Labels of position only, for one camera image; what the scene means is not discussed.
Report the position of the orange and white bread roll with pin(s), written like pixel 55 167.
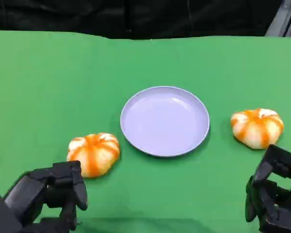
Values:
pixel 97 153
pixel 257 128

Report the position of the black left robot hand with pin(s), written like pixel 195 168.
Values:
pixel 31 191

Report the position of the grey metal frame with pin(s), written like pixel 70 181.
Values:
pixel 285 21

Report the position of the black backdrop cloth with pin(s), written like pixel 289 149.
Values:
pixel 111 17

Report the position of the lilac plate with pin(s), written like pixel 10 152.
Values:
pixel 165 121

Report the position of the green cloth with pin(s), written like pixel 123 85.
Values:
pixel 63 85

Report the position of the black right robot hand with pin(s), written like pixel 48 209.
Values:
pixel 279 206

